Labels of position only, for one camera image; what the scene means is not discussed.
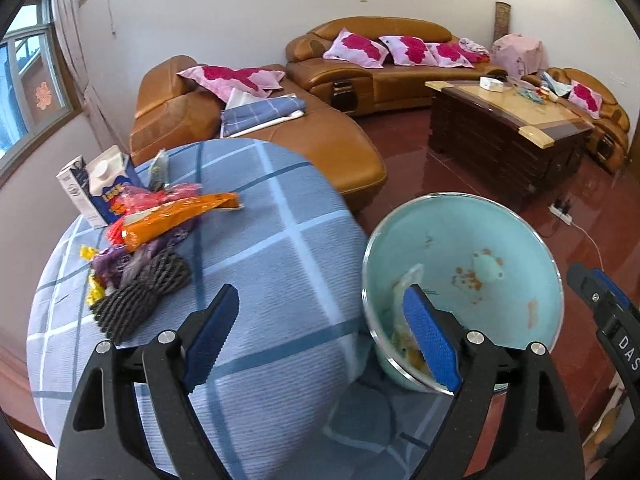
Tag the light blue cloth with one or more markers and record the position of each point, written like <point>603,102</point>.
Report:
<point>555,85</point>

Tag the white power strip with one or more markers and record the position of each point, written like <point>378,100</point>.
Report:
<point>561,212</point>

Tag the pink plastic wrapper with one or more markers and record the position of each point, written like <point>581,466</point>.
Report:
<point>182,192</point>

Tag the pink floral cloth cover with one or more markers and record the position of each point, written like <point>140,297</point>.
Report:
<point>517,52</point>

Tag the teal cartoon print bin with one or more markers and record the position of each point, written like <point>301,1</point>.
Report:
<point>475,240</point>

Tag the blue carton with white top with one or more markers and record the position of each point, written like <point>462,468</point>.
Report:
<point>107,170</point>

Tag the dark foil wrapper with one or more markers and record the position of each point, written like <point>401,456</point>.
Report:
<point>159,170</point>

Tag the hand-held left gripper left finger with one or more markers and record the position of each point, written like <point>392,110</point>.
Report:
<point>210,340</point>

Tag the blue plaid tablecloth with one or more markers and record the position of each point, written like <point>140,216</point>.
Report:
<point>280,240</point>

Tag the pink floral pillow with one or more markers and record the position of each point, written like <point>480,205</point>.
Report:
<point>447,55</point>
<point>225,77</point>
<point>357,50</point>
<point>585,97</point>
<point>407,50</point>

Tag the red plastic wrapper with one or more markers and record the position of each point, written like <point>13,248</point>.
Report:
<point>135,202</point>

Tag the red window decoration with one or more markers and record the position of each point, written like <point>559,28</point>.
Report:
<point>44,96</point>

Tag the pale yellow plastic bag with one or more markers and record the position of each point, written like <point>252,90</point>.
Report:
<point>407,285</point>

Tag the white milk carton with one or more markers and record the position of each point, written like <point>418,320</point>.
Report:
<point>75,190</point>

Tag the white tissue box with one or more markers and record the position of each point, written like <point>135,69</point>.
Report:
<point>491,83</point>

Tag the purple plastic wrapper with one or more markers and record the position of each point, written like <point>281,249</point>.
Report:
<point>112,262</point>

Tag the brown leather chaise sofa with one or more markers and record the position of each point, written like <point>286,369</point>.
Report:
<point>320,145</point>

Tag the dark wooden coffee table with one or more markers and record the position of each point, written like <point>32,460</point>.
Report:
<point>490,145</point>

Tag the orange snack packet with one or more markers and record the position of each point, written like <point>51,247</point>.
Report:
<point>175,215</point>

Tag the folded blue plaid sheet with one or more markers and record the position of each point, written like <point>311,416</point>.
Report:
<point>260,112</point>

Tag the window with white frame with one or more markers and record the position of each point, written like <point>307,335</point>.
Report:
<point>25,85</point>

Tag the white flat package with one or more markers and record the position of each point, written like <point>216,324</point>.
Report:
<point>239,97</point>

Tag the rolled standing mat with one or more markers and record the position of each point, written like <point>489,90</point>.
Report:
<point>502,20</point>

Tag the red foam fruit net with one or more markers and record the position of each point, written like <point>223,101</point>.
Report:
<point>114,232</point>

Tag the brown leather armchair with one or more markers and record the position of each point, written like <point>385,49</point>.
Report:
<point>612,125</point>

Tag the folded pink blanket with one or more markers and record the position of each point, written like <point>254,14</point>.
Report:
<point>475,50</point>

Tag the yellow candy wrapper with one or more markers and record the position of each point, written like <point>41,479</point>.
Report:
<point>90,252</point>
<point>96,287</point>

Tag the brown leather long sofa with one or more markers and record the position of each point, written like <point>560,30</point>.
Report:
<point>400,85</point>

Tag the black foam fruit net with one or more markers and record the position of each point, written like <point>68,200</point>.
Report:
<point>125,310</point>
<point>165,272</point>

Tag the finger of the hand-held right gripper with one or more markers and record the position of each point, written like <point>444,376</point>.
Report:
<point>581,284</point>
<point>612,292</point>

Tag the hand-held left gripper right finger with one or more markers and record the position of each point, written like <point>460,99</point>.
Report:
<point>432,340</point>

